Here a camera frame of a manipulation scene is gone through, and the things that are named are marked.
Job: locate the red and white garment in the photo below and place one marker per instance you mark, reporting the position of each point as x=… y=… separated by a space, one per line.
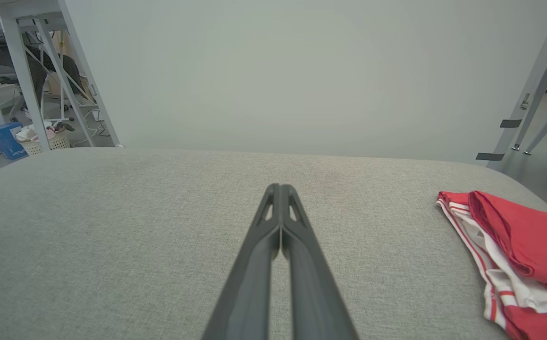
x=528 y=236

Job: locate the dark office chair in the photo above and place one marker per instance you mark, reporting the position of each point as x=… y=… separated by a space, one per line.
x=2 y=55

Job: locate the white woven laundry basket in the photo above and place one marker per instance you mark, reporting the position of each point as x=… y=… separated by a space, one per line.
x=49 y=142

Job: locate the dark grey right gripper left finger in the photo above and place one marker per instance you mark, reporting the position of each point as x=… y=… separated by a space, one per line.
x=249 y=283

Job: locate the white backdrop panel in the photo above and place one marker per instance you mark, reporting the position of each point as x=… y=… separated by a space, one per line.
x=301 y=71

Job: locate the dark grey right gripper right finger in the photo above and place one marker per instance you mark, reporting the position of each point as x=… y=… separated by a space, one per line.
x=311 y=293

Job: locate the blue box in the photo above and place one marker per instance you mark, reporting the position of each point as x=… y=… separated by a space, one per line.
x=9 y=141

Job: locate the white metal table frame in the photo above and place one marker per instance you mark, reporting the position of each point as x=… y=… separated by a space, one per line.
x=21 y=71

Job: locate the black tape strip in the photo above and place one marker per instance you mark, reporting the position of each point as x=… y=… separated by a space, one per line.
x=490 y=156
x=510 y=123

